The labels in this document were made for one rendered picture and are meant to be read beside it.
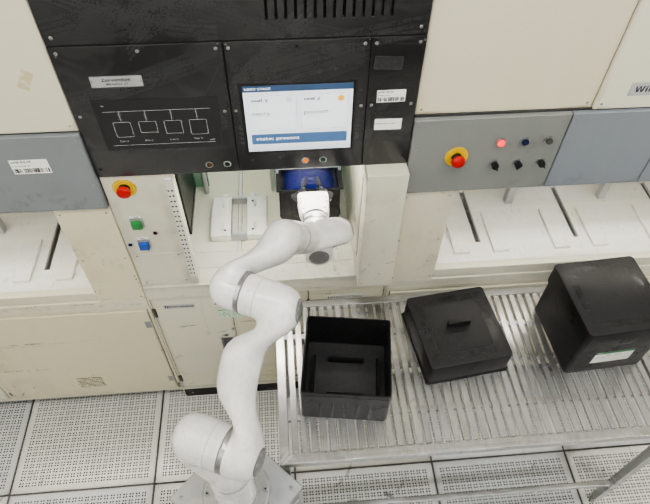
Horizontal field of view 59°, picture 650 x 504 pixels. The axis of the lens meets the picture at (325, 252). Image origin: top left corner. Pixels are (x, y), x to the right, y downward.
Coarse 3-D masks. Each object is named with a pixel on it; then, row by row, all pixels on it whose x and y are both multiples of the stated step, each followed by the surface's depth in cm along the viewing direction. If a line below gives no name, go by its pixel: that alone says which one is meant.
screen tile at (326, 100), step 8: (304, 96) 145; (312, 96) 145; (320, 96) 145; (328, 96) 145; (336, 96) 146; (304, 104) 147; (312, 104) 147; (320, 104) 147; (328, 104) 147; (336, 104) 147; (344, 104) 148; (336, 112) 149; (344, 112) 150; (304, 120) 151; (312, 120) 151; (320, 120) 151; (328, 120) 151; (336, 120) 151; (344, 120) 152; (304, 128) 153
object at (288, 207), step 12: (300, 168) 202; (336, 168) 205; (276, 180) 201; (336, 180) 207; (276, 192) 198; (288, 192) 198; (336, 192) 200; (288, 204) 203; (336, 204) 205; (288, 216) 208; (336, 216) 210
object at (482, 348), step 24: (480, 288) 204; (408, 312) 200; (432, 312) 197; (456, 312) 197; (480, 312) 197; (432, 336) 191; (456, 336) 191; (480, 336) 191; (504, 336) 191; (432, 360) 185; (456, 360) 185; (480, 360) 186; (504, 360) 189
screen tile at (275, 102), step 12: (252, 96) 143; (264, 96) 144; (276, 96) 144; (252, 108) 146; (264, 108) 147; (276, 108) 147; (288, 108) 147; (252, 120) 149; (264, 120) 150; (276, 120) 150; (288, 120) 150
